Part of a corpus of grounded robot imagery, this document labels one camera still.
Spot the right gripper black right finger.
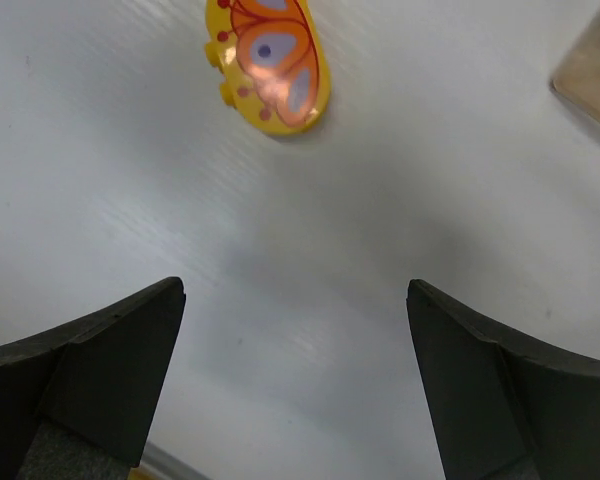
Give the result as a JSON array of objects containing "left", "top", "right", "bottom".
[{"left": 406, "top": 280, "right": 600, "bottom": 479}]

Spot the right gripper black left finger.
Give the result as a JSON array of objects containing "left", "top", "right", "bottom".
[{"left": 0, "top": 277, "right": 185, "bottom": 479}]

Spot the orange translucent container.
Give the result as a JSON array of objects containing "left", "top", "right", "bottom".
[{"left": 549, "top": 9, "right": 600, "bottom": 144}]

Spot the yellow oval printed lego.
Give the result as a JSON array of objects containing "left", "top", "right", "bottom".
[{"left": 205, "top": 0, "right": 331, "bottom": 136}]

